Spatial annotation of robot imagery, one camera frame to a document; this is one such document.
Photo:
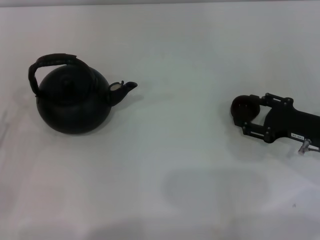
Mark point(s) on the small black teacup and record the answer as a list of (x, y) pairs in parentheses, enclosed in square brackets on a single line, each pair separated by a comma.
[(243, 107)]

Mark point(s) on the black round teapot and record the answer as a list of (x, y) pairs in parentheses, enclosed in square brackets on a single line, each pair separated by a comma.
[(67, 112)]

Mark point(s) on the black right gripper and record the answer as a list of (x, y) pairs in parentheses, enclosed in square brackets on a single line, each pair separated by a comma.
[(290, 122)]

